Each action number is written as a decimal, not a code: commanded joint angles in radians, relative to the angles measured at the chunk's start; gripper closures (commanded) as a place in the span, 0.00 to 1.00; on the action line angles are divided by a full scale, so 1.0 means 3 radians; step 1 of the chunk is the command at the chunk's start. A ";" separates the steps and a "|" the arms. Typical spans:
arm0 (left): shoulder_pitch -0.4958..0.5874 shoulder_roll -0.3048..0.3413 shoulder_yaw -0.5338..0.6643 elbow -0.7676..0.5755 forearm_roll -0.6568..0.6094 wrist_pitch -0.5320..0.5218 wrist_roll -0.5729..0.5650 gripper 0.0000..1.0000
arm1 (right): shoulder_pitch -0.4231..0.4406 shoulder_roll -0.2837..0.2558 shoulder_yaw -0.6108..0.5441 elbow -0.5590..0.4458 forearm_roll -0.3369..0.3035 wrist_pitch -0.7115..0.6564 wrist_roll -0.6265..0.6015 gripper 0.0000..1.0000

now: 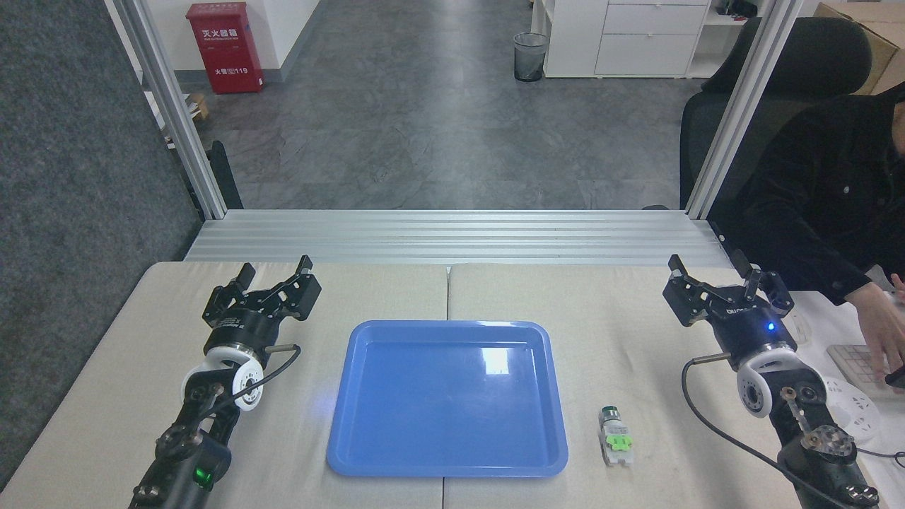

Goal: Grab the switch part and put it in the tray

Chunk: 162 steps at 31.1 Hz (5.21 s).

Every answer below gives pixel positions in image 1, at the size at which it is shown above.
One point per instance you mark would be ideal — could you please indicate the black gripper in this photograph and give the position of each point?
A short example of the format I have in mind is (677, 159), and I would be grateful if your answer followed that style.
(753, 329)
(244, 326)

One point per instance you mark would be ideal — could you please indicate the switch part with green clip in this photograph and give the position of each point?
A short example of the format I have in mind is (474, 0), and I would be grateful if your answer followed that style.
(615, 438)

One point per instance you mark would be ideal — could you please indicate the blue plastic tray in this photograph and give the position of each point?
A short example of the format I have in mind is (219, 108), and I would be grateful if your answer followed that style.
(447, 399)

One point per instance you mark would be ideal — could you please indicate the person's hand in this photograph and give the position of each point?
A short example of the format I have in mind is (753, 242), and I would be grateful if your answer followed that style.
(887, 332)

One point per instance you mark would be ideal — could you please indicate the white computer mouse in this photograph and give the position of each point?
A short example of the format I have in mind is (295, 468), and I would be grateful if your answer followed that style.
(800, 329)

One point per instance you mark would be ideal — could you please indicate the beige table mat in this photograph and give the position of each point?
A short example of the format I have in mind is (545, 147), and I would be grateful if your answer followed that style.
(650, 353)
(297, 424)

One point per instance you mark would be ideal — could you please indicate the black chair back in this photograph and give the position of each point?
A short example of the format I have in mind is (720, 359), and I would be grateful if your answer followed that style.
(225, 177)

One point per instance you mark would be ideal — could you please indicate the person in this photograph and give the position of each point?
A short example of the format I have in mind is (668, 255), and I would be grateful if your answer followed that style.
(827, 198)

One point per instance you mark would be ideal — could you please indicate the white keyboard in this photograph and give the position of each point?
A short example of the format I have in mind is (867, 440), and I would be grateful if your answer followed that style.
(852, 364)

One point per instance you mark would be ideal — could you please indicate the white power strip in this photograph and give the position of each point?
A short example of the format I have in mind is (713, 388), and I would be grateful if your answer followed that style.
(859, 413)

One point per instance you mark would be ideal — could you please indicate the black office chair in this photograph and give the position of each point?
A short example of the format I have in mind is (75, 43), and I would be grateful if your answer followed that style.
(813, 63)

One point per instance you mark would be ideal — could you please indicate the red fire extinguisher box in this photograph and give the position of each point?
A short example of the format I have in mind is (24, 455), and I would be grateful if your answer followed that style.
(226, 49)

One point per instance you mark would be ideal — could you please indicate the white drawer cabinet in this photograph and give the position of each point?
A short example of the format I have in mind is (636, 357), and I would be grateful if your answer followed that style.
(622, 39)

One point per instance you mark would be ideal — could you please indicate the brown cardboard box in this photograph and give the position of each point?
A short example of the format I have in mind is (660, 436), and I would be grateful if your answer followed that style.
(887, 42)

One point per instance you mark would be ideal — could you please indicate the mesh waste bin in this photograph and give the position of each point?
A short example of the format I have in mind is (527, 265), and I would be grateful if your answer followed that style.
(530, 58)

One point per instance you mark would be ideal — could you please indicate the silver aluminium post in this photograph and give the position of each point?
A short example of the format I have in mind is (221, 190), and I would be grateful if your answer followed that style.
(742, 106)
(173, 113)

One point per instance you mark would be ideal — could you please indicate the silver aluminium rail base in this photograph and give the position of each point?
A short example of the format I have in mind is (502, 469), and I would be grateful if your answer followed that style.
(452, 237)

